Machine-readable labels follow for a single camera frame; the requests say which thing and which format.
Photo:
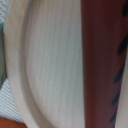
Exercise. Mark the beige round plate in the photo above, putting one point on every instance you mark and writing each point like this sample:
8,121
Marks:
44,61

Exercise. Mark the teal padded gripper finger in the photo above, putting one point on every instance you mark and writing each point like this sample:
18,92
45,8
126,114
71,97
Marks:
3,74

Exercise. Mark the brown toy sausage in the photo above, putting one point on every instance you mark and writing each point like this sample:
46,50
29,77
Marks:
104,46

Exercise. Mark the beige woven placemat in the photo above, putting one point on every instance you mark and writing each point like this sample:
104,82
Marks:
8,108

